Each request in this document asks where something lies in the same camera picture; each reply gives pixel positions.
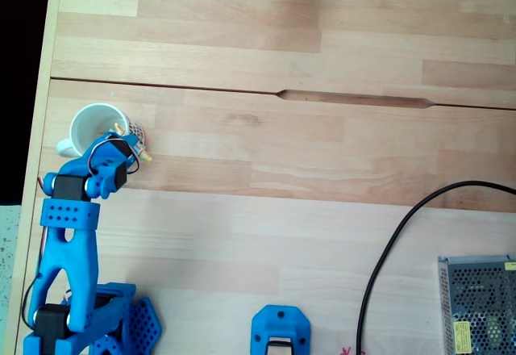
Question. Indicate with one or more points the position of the white printed mug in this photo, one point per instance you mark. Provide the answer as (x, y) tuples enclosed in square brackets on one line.
[(82, 125)]

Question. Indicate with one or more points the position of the pale wooden board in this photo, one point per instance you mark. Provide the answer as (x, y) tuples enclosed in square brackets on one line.
[(302, 250)]

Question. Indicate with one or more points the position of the perforated metal power supply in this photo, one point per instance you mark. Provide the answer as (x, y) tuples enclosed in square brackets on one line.
[(479, 306)]

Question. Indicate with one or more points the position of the blue post base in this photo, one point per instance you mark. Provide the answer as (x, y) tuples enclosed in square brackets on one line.
[(262, 327)]

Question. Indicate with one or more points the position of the wooden post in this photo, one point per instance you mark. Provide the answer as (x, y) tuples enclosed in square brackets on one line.
[(280, 341)]

